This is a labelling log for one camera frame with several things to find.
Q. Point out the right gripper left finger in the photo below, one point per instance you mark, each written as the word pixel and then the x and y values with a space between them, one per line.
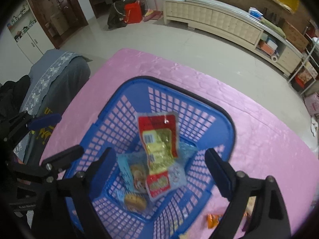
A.
pixel 65 207

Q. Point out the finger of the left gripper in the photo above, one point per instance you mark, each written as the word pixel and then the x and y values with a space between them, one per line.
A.
pixel 51 166
pixel 23 123

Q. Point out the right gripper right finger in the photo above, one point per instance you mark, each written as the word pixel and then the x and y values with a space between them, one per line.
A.
pixel 269 217

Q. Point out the orange cartoon snack bar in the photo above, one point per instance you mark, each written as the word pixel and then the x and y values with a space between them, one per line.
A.
pixel 213 220

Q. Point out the clear pack blue biscuits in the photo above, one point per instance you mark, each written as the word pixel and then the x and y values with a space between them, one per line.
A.
pixel 176 172

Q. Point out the red yellow snack pouch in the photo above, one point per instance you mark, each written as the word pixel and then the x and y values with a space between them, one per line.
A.
pixel 159 136

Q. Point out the light blue egg-yolk pastry bag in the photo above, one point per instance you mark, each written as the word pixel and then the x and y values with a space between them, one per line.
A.
pixel 134 170

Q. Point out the grey lace-trimmed cloth chair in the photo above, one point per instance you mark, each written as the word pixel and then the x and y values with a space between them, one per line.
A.
pixel 55 79

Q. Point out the pink quilted table cover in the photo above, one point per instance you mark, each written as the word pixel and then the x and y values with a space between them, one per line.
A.
pixel 264 145

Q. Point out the blue plastic basket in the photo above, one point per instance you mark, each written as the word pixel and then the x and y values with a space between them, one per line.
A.
pixel 200 123

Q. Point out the pink gift bag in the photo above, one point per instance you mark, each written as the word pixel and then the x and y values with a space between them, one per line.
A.
pixel 312 103

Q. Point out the black bag on floor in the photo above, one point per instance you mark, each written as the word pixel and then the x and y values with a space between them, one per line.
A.
pixel 117 15

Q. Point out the red shopping bag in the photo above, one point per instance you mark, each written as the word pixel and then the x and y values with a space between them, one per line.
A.
pixel 133 13

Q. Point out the paper towel roll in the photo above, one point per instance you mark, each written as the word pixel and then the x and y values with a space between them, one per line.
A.
pixel 274 58

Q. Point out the broom and dustpan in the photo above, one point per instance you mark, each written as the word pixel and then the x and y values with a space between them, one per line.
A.
pixel 152 14

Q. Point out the cream TV cabinet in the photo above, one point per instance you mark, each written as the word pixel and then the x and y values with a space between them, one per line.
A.
pixel 237 26

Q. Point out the cardboard box on cabinet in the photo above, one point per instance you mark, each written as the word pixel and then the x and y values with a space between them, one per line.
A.
pixel 294 36

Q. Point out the green folded towel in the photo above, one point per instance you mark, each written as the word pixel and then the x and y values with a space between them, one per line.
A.
pixel 273 27

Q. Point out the blue tissue pack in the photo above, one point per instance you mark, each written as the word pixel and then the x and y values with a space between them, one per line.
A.
pixel 254 13

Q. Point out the white wire shelf rack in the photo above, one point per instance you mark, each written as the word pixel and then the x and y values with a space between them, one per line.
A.
pixel 306 74

